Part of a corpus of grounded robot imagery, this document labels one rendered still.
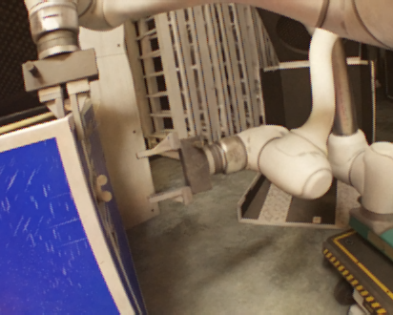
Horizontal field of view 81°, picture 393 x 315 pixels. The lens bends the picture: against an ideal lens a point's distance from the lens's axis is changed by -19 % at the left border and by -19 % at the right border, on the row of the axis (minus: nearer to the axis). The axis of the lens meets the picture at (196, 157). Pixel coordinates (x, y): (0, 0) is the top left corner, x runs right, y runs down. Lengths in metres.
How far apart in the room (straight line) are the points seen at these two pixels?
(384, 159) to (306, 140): 0.43
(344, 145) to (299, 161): 0.52
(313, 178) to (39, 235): 0.50
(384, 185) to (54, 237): 0.91
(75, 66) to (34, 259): 0.34
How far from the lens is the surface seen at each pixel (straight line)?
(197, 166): 0.64
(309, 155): 0.57
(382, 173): 0.95
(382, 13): 0.28
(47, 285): 0.55
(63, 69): 0.49
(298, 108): 3.32
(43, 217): 0.47
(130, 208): 2.02
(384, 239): 1.00
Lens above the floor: 0.98
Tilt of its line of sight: 17 degrees down
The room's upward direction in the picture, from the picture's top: 9 degrees counter-clockwise
